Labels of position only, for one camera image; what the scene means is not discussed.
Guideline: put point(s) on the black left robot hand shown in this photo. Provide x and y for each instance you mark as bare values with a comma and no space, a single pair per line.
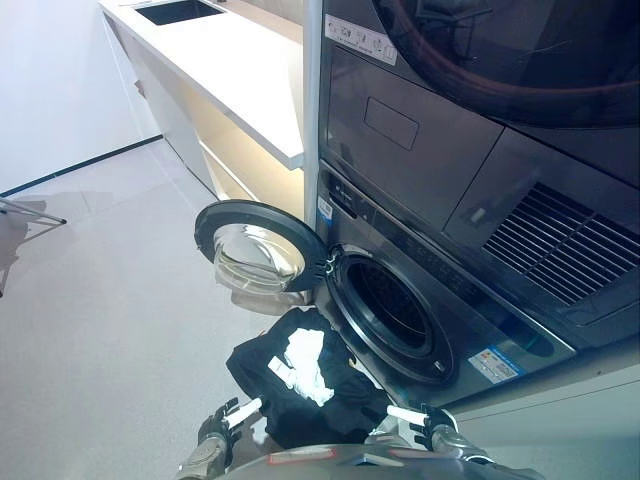
220,421

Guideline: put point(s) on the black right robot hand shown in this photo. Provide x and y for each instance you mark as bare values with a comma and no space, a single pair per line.
424,418

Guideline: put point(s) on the black garment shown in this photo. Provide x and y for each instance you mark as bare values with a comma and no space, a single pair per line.
305,385

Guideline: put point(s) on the white garment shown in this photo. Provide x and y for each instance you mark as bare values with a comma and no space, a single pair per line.
306,367

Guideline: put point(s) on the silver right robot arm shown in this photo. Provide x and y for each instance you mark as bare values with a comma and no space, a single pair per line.
462,442

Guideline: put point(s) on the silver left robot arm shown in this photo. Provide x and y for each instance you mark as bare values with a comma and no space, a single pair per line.
205,455

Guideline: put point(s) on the grey front-load washing machine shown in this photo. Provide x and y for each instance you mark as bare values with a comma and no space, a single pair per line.
440,300

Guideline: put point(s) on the round washing machine door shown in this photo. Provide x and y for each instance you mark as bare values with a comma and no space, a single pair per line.
257,247

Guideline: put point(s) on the grey robot torso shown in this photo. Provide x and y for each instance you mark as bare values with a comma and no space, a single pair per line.
350,462

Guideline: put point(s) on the blue energy label sticker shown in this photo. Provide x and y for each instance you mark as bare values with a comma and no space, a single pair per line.
495,366

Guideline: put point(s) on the blue white square sticker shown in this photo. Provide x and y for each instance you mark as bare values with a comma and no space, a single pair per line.
325,209

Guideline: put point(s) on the metal rack leg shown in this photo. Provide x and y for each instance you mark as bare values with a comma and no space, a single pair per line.
25,220

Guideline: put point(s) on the grey stacked dryer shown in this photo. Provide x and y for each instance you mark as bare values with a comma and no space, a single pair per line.
480,130

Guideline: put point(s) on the white vertical cabinet panel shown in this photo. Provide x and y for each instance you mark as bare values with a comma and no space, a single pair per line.
311,115

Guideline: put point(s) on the white counter with shelves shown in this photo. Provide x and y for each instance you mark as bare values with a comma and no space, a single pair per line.
220,85

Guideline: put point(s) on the white warning label sticker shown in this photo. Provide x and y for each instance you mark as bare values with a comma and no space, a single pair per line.
360,39

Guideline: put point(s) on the dark recessed sink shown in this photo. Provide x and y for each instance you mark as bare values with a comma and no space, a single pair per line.
180,11

